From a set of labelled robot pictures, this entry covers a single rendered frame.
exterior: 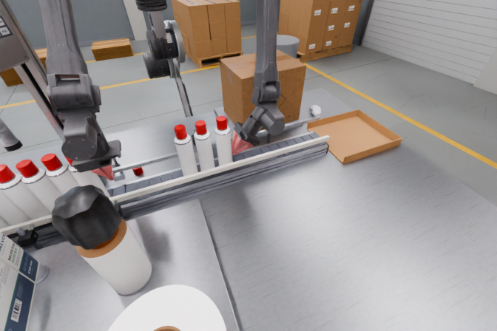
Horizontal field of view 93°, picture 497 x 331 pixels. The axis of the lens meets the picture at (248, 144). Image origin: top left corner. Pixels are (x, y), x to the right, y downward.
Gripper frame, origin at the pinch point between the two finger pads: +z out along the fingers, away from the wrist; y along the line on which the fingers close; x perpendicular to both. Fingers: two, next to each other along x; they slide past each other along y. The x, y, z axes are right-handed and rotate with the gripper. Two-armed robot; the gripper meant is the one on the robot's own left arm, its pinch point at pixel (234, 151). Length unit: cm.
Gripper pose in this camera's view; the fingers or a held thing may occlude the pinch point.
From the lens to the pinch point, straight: 84.7
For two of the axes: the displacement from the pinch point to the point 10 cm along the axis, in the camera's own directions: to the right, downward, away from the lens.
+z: -5.6, 7.7, 3.0
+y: 3.9, 5.7, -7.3
